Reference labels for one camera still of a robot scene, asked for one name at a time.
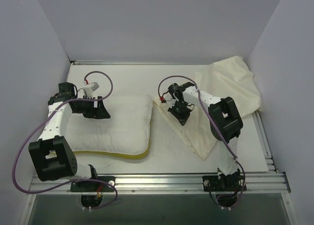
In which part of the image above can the white pillow yellow edge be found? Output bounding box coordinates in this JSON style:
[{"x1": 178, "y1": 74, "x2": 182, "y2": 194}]
[{"x1": 65, "y1": 94, "x2": 153, "y2": 160}]

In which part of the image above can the cream pillowcase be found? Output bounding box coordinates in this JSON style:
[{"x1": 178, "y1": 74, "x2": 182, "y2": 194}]
[{"x1": 153, "y1": 56, "x2": 262, "y2": 160}]

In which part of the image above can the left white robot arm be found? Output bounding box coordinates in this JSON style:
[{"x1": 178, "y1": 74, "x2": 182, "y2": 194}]
[{"x1": 28, "y1": 82, "x2": 110, "y2": 191}]

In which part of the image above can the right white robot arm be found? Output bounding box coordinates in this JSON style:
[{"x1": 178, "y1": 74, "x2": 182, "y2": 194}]
[{"x1": 168, "y1": 82, "x2": 243, "y2": 191}]

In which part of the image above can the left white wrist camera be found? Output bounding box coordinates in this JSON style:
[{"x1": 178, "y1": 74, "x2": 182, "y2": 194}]
[{"x1": 82, "y1": 81, "x2": 99, "y2": 99}]

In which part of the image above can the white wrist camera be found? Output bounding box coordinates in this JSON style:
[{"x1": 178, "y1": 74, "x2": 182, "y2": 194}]
[
  {"x1": 159, "y1": 91, "x2": 175, "y2": 107},
  {"x1": 82, "y1": 81, "x2": 99, "y2": 99}
]

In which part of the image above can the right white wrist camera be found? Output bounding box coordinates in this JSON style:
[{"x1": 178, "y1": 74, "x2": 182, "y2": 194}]
[{"x1": 159, "y1": 91, "x2": 175, "y2": 107}]

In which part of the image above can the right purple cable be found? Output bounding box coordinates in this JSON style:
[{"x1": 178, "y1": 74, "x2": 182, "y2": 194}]
[{"x1": 157, "y1": 75, "x2": 247, "y2": 208}]

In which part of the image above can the purple cable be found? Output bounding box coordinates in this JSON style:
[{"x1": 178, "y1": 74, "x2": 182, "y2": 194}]
[
  {"x1": 157, "y1": 75, "x2": 247, "y2": 208},
  {"x1": 12, "y1": 71, "x2": 119, "y2": 209}
]

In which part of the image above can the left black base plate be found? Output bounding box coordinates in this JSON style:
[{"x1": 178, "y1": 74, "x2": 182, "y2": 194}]
[{"x1": 70, "y1": 175, "x2": 116, "y2": 193}]

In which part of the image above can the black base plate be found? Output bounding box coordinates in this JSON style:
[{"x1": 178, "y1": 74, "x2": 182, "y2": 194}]
[
  {"x1": 70, "y1": 175, "x2": 116, "y2": 193},
  {"x1": 202, "y1": 175, "x2": 244, "y2": 192}
]

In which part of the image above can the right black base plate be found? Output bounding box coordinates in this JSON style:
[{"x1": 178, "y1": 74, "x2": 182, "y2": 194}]
[{"x1": 202, "y1": 175, "x2": 244, "y2": 192}]

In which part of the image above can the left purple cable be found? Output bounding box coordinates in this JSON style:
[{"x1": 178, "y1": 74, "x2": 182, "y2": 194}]
[{"x1": 12, "y1": 71, "x2": 119, "y2": 209}]

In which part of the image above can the aluminium front rail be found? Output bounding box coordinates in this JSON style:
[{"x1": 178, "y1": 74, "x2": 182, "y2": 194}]
[{"x1": 27, "y1": 171, "x2": 291, "y2": 196}]

